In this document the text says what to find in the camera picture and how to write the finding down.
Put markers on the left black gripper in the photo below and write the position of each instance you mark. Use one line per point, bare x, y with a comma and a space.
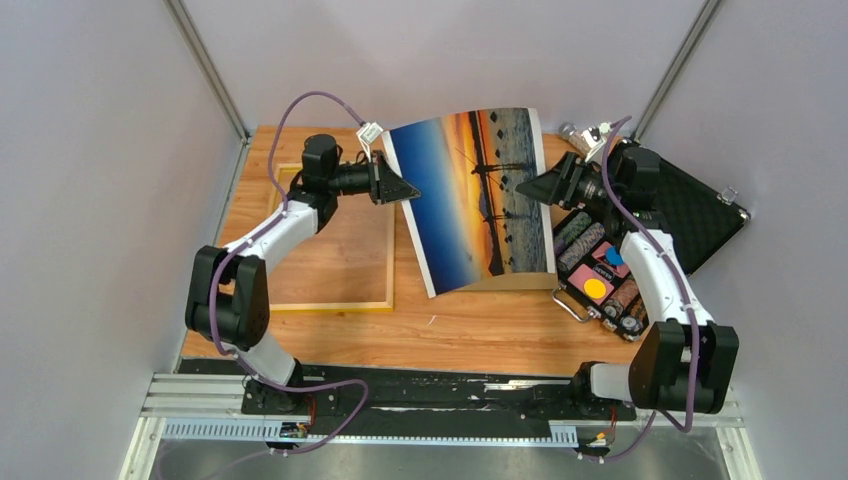
384, 186

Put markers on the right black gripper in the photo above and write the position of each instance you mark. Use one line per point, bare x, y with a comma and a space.
558, 184

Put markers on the sunset landscape photo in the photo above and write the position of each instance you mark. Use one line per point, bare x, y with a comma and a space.
438, 156

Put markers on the yellow wooden picture frame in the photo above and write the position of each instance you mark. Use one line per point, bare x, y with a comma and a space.
348, 266

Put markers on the brown cardboard backing board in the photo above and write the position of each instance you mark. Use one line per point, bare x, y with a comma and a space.
519, 249

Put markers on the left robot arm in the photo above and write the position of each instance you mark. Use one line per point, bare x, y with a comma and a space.
228, 301

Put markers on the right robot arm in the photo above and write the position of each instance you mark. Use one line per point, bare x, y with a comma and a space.
686, 360

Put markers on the blue round chip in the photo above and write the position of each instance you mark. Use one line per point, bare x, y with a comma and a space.
613, 257

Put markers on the black aluminium chip case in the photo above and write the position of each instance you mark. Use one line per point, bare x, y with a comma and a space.
657, 193

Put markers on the yellow round chip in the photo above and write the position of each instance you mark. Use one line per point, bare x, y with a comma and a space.
595, 288

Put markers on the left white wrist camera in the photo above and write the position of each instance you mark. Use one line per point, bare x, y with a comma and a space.
368, 133

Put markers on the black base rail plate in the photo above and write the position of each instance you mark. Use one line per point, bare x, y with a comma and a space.
416, 404

